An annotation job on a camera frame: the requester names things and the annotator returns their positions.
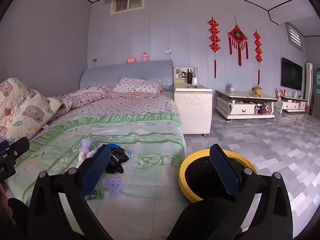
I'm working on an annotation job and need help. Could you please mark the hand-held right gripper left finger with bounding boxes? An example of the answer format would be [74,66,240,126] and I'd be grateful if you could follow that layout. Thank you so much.
[27,144,112,240]

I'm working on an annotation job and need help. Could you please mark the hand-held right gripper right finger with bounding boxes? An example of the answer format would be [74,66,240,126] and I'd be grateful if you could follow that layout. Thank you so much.
[209,144,293,240]

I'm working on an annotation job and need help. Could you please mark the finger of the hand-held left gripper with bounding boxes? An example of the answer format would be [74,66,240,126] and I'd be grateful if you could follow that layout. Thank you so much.
[8,137,30,160]

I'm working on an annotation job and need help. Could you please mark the black plastic bag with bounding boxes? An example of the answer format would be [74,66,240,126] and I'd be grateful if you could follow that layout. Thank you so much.
[105,147,130,174]

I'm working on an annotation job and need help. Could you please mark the white foam net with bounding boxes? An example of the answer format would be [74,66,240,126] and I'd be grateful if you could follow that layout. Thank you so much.
[79,140,93,153]

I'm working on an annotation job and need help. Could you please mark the purple foam net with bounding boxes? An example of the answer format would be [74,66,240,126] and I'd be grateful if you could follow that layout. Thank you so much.
[102,176,124,196]

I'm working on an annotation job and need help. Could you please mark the blue rubber glove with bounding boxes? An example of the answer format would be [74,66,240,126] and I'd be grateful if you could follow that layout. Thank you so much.
[96,144,121,153]

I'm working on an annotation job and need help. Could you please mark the green snack wrapper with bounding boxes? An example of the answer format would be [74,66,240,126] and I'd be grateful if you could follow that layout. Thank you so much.
[85,185,104,201]

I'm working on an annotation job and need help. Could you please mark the yellow-rimmed black trash bin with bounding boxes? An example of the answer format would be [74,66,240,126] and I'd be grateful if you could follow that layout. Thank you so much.
[178,149,258,204]

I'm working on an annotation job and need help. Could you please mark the bear print quilt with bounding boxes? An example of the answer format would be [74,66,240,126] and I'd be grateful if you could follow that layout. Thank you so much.
[0,77,63,143]

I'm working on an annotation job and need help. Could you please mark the person's left leg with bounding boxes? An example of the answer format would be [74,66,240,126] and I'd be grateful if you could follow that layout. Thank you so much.
[7,197,30,240]

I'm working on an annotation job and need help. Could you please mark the green floral bedsheet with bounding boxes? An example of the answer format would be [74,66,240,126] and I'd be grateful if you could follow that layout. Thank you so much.
[5,112,187,240]

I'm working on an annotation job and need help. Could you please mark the white coffee table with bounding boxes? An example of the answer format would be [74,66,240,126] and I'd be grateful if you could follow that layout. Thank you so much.
[215,89,278,120]

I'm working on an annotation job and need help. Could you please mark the white nightstand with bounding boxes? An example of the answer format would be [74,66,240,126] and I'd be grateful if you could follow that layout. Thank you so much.
[173,82,213,138]

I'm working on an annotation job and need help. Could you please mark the pink polka-dot bedsheet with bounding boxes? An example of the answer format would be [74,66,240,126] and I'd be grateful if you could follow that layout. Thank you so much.
[45,91,180,130]

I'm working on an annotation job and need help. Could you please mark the pink polka-dot duvet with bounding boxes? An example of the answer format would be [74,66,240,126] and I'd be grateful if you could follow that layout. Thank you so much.
[49,84,113,113]

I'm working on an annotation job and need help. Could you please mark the pink polka-dot pillow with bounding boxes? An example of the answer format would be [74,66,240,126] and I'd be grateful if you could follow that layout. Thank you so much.
[109,77,164,98]

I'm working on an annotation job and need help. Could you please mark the white television stand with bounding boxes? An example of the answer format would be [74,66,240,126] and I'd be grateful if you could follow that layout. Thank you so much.
[274,95,308,113]

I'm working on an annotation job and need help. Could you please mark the pink figurines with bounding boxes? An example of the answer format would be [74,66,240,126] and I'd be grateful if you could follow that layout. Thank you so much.
[275,87,287,100]

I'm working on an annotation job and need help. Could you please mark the bed with grey headboard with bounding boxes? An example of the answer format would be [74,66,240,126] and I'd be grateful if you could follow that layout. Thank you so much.
[0,60,188,240]

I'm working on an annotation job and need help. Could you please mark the white standing air conditioner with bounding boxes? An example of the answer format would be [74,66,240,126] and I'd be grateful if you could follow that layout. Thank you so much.
[305,62,314,105]

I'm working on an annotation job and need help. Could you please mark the red diamond tassel decoration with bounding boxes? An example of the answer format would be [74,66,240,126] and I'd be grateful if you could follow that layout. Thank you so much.
[227,16,249,66]

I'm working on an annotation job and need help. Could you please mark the louvred window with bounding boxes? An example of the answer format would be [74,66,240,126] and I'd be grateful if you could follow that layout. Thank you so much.
[285,22,303,53]

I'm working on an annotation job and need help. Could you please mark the small high window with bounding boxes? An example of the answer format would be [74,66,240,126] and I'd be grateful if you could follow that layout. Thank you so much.
[104,0,146,16]

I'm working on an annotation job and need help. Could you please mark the wall television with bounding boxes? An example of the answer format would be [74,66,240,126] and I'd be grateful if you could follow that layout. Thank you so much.
[280,57,303,91]

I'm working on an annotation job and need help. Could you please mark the red knot string decoration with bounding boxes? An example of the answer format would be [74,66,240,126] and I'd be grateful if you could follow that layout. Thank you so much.
[253,29,264,85]
[207,17,220,79]

